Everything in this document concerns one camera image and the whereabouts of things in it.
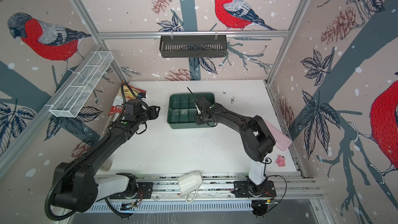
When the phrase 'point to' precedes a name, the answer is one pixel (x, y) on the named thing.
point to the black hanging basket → (193, 46)
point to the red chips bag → (126, 92)
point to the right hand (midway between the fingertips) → (198, 120)
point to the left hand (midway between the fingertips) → (156, 107)
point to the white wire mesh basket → (70, 101)
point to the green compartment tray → (181, 109)
